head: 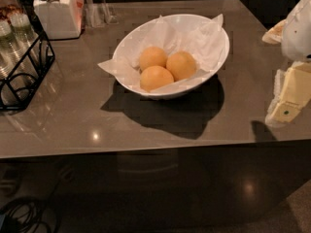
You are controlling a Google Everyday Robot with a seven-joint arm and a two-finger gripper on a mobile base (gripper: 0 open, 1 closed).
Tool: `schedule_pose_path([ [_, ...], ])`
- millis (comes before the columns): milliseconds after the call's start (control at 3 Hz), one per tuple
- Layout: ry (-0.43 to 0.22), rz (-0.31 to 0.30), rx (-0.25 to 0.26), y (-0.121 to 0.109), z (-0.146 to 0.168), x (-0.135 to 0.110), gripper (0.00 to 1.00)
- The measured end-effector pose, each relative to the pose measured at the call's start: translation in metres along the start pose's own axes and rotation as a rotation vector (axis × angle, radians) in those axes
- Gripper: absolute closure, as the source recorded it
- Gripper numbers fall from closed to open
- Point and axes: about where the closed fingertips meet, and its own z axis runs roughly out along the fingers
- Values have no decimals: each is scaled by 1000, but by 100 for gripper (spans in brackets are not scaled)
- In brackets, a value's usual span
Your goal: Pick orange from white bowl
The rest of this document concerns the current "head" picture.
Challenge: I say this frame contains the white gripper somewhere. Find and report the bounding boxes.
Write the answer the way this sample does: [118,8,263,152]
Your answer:
[261,0,311,127]

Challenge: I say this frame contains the orange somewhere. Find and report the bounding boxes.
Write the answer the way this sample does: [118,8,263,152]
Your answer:
[166,51,196,82]
[140,66,174,92]
[139,47,167,71]

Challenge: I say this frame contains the white bowl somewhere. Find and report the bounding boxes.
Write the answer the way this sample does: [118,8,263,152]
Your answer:
[112,14,230,100]

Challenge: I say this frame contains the white paper liner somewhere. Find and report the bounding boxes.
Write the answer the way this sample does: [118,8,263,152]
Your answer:
[97,14,226,95]

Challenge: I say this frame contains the clear acrylic stand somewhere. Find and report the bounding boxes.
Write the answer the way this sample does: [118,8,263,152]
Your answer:
[85,0,118,28]

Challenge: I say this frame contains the white lidded jar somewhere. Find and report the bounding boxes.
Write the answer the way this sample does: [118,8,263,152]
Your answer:
[33,0,84,40]

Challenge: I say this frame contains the glass cup right in rack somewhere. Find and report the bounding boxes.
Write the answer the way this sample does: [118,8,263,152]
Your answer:
[9,13,37,49]

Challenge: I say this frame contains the glass cup in rack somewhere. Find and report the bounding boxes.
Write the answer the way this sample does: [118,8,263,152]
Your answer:
[0,20,22,82]
[9,13,37,49]

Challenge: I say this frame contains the glass cup left in rack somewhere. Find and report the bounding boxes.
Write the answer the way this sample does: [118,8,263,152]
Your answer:
[0,20,22,82]

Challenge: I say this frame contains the black wire rack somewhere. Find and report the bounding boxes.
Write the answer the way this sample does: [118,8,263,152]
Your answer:
[0,0,55,111]

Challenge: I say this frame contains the black cables on floor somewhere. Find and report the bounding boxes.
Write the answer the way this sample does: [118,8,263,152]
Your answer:
[0,196,62,233]

